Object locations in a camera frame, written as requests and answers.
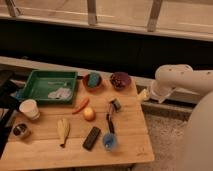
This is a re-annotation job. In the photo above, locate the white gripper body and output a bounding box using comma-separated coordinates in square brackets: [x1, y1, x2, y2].
[137, 80, 173, 104]

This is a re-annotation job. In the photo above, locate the black handled dish brush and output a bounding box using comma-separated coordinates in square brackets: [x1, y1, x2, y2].
[106, 99, 121, 133]

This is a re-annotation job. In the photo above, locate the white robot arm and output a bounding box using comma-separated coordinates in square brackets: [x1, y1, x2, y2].
[138, 64, 213, 171]

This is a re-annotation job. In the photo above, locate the dark purple bowl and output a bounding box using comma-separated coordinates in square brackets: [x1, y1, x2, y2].
[110, 72, 131, 91]

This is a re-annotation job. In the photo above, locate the brown bowl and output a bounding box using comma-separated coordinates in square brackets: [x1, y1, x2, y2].
[82, 74, 103, 92]

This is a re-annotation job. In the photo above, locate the blue plastic cup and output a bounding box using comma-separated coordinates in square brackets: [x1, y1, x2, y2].
[102, 133, 117, 151]

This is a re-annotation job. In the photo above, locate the orange carrot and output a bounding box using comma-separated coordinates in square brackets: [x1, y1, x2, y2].
[72, 97, 90, 114]

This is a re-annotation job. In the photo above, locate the black remote control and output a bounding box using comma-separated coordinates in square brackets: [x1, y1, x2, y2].
[83, 127, 101, 150]

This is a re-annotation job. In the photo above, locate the white crumpled cloth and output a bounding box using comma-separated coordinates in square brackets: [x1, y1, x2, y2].
[48, 87, 72, 100]

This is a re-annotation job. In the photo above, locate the green plastic tray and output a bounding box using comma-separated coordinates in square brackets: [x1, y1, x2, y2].
[19, 70, 78, 104]

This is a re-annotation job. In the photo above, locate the white paper cup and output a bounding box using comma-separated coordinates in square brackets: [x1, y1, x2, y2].
[19, 99, 40, 120]

